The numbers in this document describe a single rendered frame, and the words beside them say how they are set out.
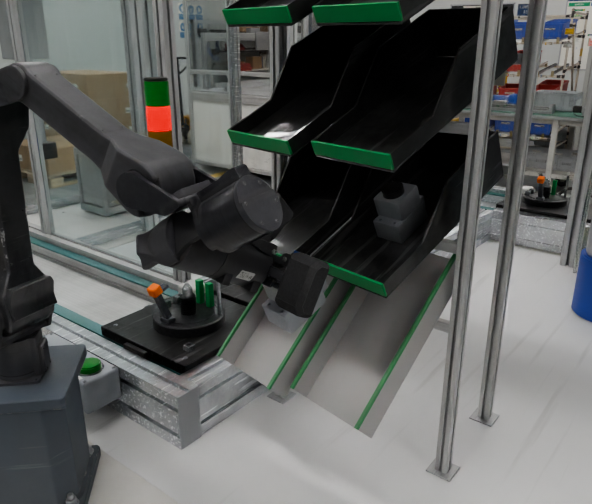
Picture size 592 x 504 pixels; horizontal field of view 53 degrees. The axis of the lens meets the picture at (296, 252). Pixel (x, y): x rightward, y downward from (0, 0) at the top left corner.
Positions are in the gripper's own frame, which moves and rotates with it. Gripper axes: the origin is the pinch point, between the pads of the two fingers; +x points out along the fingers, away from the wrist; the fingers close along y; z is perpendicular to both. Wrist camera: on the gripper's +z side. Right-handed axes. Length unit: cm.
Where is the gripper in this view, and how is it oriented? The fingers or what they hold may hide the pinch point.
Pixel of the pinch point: (288, 273)
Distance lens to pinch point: 69.8
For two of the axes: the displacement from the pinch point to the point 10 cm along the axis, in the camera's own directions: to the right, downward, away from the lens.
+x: 6.5, 2.3, 7.2
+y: -6.7, -2.8, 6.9
